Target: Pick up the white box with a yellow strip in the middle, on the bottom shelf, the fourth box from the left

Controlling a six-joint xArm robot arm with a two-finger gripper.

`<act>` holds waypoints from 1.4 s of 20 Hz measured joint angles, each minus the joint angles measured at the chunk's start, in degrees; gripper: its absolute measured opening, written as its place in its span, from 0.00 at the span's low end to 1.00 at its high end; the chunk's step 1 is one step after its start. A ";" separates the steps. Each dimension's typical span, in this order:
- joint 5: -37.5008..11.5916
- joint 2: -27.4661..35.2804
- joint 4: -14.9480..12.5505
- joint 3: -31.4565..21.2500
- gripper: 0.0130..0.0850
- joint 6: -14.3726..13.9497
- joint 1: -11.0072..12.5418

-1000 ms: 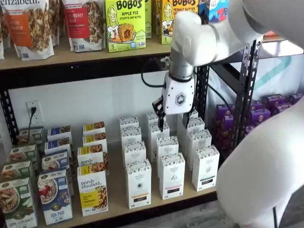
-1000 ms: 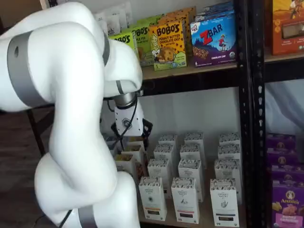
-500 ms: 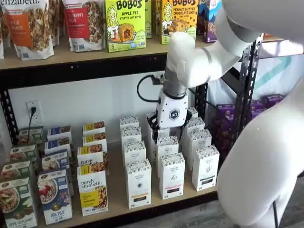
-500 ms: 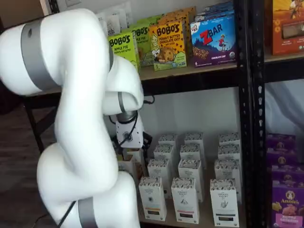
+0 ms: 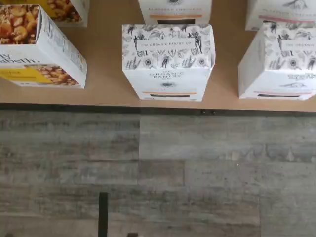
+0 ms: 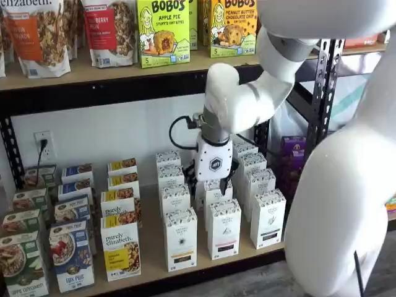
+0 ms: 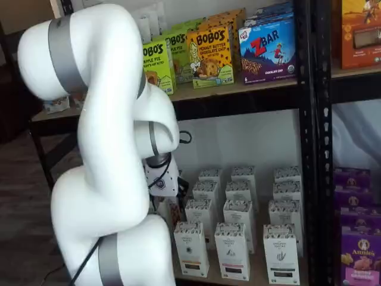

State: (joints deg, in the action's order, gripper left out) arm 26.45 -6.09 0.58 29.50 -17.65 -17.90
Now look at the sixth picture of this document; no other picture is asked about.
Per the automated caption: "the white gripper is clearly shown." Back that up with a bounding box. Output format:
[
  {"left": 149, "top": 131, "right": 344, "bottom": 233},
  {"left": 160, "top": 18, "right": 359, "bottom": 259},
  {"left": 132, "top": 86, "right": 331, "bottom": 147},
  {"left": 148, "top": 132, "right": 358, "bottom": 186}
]
[{"left": 184, "top": 136, "right": 240, "bottom": 202}]

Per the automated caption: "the wooden shelf board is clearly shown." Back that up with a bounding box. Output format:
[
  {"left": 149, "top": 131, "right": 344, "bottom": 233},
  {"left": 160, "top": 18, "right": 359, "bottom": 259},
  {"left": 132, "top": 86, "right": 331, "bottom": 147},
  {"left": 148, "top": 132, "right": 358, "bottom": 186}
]
[
  {"left": 0, "top": 51, "right": 264, "bottom": 92},
  {"left": 46, "top": 182, "right": 285, "bottom": 297}
]

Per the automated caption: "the purple snack box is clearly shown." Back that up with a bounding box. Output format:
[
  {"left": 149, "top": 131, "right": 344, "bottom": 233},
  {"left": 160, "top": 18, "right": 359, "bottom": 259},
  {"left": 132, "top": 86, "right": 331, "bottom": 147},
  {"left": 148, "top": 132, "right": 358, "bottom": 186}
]
[
  {"left": 278, "top": 153, "right": 306, "bottom": 179},
  {"left": 280, "top": 176, "right": 299, "bottom": 199},
  {"left": 282, "top": 136, "right": 307, "bottom": 155}
]

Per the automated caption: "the white yellow granola box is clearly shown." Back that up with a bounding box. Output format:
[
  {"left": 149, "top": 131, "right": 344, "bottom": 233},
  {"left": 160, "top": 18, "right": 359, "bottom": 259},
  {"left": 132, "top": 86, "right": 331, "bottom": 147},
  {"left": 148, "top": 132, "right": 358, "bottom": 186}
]
[
  {"left": 106, "top": 157, "right": 138, "bottom": 179},
  {"left": 106, "top": 173, "right": 140, "bottom": 199},
  {"left": 100, "top": 189, "right": 143, "bottom": 228},
  {"left": 100, "top": 215, "right": 142, "bottom": 283}
]

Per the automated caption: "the blue flax oatmeal box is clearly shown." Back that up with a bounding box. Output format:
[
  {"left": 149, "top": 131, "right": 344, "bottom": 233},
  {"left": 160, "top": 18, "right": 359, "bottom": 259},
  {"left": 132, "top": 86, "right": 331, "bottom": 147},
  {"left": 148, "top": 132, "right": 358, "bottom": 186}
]
[
  {"left": 48, "top": 220, "right": 96, "bottom": 294},
  {"left": 53, "top": 194, "right": 91, "bottom": 226},
  {"left": 57, "top": 178, "right": 94, "bottom": 204},
  {"left": 60, "top": 163, "right": 94, "bottom": 186}
]

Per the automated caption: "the yellow Bobo's peanut butter box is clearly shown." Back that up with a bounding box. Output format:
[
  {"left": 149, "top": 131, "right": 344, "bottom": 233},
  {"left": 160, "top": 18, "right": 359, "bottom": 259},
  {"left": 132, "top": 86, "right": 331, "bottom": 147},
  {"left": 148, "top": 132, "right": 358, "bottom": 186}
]
[
  {"left": 197, "top": 0, "right": 213, "bottom": 47},
  {"left": 210, "top": 0, "right": 259, "bottom": 59}
]

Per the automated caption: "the green Bobo's apple pie box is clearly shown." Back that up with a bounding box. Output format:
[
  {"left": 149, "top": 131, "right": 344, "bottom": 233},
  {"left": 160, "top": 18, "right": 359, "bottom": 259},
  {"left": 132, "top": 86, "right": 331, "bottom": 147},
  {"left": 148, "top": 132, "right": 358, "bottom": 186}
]
[
  {"left": 137, "top": 0, "right": 192, "bottom": 69},
  {"left": 187, "top": 0, "right": 199, "bottom": 52}
]

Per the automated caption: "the green oatmeal box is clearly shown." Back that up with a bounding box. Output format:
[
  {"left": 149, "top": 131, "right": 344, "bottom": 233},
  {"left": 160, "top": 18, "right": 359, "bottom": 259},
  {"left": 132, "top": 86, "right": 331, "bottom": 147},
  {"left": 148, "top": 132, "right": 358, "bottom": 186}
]
[
  {"left": 23, "top": 165, "right": 58, "bottom": 190},
  {"left": 1, "top": 209, "right": 41, "bottom": 238},
  {"left": 11, "top": 187, "right": 50, "bottom": 215},
  {"left": 0, "top": 231, "right": 50, "bottom": 297}
]

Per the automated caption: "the orange yellow snack box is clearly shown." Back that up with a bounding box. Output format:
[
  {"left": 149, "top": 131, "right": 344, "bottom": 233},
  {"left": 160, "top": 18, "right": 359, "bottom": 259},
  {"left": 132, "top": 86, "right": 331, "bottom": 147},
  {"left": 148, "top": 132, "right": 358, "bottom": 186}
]
[{"left": 384, "top": 193, "right": 396, "bottom": 222}]

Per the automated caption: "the orange brown snack box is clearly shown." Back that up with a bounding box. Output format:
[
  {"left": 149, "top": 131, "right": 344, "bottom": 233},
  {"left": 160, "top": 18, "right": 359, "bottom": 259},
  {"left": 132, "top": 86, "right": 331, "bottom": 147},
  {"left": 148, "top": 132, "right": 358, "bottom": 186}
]
[{"left": 343, "top": 33, "right": 380, "bottom": 50}]

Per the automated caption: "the black metal shelving rack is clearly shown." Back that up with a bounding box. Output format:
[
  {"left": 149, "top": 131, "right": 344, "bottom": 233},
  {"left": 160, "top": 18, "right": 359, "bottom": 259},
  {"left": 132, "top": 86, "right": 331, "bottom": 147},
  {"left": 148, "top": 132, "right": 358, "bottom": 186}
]
[{"left": 0, "top": 0, "right": 396, "bottom": 297}]

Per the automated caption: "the white teal plastic sheet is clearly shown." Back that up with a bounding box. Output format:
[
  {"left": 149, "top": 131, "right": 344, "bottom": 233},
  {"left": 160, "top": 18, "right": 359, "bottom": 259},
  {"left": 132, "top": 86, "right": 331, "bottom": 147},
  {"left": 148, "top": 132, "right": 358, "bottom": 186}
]
[{"left": 278, "top": 52, "right": 383, "bottom": 137}]

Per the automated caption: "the red label granola pouch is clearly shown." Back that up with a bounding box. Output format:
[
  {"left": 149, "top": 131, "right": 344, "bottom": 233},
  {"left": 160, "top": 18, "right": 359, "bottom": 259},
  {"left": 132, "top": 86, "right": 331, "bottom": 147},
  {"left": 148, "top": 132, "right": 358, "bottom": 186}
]
[{"left": 80, "top": 0, "right": 137, "bottom": 69}]

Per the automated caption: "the orange label granola pouch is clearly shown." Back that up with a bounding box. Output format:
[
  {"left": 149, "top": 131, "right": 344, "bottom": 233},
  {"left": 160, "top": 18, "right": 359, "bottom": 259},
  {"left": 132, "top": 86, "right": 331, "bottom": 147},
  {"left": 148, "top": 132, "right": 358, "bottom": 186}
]
[{"left": 0, "top": 0, "right": 72, "bottom": 79}]

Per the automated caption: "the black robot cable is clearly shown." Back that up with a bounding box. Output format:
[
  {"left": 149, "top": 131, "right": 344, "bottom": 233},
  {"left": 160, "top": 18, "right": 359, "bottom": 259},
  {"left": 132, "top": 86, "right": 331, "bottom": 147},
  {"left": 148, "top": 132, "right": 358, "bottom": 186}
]
[{"left": 169, "top": 114, "right": 366, "bottom": 297}]

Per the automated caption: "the white wall outlet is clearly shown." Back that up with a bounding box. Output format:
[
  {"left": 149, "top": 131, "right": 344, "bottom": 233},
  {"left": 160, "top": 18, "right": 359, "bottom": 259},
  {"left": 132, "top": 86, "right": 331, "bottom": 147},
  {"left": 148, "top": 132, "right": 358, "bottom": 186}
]
[{"left": 33, "top": 129, "right": 58, "bottom": 163}]

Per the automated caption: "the black power cord with plug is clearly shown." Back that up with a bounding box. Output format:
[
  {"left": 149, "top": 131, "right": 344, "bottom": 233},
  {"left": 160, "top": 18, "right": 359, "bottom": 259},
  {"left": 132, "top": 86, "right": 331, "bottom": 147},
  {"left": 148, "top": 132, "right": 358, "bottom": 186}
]
[{"left": 36, "top": 139, "right": 49, "bottom": 187}]

